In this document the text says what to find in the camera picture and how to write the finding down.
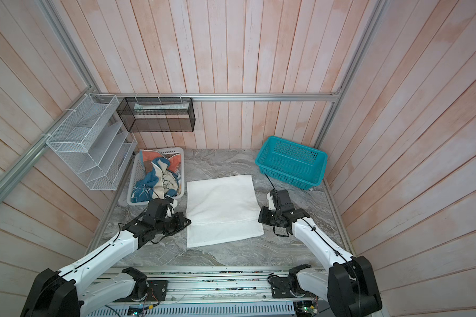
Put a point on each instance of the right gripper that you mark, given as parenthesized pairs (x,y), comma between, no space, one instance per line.
(263,215)

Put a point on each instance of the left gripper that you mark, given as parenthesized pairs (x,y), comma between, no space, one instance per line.
(180,218)

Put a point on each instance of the white laundry basket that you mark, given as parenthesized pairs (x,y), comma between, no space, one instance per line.
(138,172)

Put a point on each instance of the teal plastic basket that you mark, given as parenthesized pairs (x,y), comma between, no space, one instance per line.
(295,164)

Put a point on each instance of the white towel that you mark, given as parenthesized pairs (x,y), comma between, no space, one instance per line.
(222,210)

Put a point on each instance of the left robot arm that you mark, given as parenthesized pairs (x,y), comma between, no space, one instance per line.
(72,291)

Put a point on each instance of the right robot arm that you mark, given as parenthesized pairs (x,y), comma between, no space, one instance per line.
(347,283)

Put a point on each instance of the blue patterned towel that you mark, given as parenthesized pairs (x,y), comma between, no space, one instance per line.
(162,181)

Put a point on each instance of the red orange towel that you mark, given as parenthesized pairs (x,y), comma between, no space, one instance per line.
(150,155)

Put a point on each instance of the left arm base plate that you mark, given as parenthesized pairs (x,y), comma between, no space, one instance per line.
(150,290)

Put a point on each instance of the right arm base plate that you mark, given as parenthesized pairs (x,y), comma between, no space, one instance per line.
(298,287)

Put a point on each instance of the white wire mesh shelf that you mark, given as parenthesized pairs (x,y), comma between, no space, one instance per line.
(95,146)

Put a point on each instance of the black wire mesh basket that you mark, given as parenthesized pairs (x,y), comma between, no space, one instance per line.
(157,114)

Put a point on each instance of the aluminium frame rail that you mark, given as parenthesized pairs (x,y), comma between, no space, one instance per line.
(240,97)

